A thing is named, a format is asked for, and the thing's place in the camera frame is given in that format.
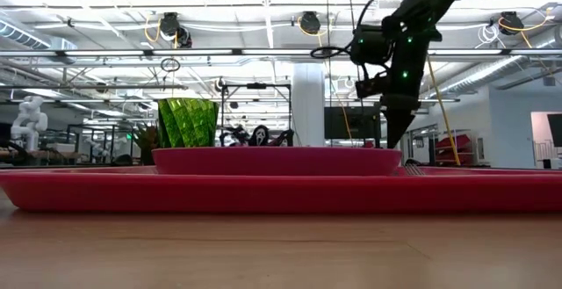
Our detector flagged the white ghost face mask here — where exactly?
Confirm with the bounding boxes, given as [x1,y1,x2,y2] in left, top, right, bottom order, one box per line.
[250,125,271,148]

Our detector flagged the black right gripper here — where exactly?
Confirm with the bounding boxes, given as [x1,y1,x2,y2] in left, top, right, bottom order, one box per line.
[355,29,443,149]

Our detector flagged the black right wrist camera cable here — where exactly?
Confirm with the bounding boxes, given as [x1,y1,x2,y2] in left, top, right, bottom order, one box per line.
[310,0,422,60]

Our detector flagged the green faceted cup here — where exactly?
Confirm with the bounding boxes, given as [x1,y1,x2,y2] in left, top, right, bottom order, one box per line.
[156,98,220,148]

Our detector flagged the white building column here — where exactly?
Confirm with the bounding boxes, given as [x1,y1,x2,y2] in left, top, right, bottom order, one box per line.
[291,62,327,148]

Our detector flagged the black background frame rig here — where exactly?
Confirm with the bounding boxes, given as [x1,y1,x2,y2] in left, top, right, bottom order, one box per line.
[219,82,293,148]

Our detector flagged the thin yellow hanging cable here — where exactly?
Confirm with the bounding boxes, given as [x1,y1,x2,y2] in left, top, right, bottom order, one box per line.
[313,29,357,148]

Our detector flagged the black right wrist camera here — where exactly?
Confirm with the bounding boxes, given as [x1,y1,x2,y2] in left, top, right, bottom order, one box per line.
[349,24,393,67]

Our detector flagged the black background monitor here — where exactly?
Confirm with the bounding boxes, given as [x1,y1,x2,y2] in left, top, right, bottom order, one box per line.
[323,105,383,141]

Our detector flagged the red plastic tray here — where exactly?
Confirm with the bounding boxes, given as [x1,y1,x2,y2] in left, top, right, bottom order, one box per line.
[0,164,562,214]

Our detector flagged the white robot figure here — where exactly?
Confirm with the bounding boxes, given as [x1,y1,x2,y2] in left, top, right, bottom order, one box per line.
[11,95,49,152]

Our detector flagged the black ceiling cable reel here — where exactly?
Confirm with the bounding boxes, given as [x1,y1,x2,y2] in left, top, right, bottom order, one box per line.
[299,11,322,36]
[177,27,193,48]
[499,11,524,35]
[158,11,181,38]

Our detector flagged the potted plant black pot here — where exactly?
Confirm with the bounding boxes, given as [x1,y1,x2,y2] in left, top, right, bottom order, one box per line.
[133,121,162,166]

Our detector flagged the red bin rack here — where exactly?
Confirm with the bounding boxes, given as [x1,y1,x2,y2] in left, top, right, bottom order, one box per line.
[434,134,474,166]

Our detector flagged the pink round plate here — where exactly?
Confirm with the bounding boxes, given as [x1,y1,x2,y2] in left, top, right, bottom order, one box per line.
[151,146,403,177]

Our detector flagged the thick yellow cable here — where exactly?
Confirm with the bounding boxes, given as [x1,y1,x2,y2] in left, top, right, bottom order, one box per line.
[407,0,462,167]

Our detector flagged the metal fork red handle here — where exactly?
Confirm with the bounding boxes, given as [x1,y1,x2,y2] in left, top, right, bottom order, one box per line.
[402,161,426,177]

